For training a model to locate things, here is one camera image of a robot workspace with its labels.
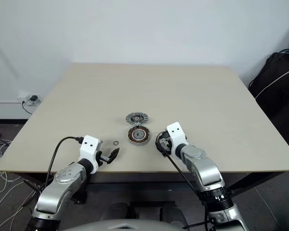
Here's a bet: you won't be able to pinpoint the white cable over bag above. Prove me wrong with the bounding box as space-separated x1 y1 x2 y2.
254 69 289 99

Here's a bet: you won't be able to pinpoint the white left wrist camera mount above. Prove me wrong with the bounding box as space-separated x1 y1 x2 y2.
79 135 104 174

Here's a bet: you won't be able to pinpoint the black plug cable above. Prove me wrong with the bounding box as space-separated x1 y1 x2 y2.
21 100 34 115

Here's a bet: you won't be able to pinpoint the white wall socket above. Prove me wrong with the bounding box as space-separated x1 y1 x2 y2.
16 92 43 106

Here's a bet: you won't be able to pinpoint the black bag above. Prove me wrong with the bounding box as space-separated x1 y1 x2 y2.
249 49 289 154

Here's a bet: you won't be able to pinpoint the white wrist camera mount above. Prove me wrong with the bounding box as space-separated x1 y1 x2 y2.
79 135 104 174
165 122 190 157

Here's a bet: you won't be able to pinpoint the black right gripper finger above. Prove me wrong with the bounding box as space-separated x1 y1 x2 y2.
155 141 167 158
155 131 168 143

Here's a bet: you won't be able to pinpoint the grey motor rotor cover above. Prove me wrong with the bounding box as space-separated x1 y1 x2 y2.
125 112 148 126

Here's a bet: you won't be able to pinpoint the grey robot torso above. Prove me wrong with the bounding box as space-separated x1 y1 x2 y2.
76 218 184 231

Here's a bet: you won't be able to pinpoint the beige table with black legs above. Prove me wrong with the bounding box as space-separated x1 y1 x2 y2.
0 62 289 205

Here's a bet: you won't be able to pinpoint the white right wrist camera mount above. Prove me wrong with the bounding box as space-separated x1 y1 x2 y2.
165 122 190 157

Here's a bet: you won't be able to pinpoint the white floor cables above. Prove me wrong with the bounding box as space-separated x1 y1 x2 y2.
0 134 43 231

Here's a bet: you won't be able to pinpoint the motor stator with copper windings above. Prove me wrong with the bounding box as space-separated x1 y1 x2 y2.
128 125 150 146

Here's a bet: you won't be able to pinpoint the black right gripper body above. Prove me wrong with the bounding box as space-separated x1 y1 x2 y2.
158 131 173 155

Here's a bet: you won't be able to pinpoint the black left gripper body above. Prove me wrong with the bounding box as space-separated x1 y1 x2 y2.
97 150 112 167

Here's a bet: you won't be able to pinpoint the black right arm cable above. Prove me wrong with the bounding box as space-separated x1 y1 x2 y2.
162 153 214 231

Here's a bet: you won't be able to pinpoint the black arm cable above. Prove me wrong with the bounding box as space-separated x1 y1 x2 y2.
162 153 214 231
39 136 85 193

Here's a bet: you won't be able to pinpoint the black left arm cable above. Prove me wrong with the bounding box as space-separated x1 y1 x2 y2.
39 136 85 193

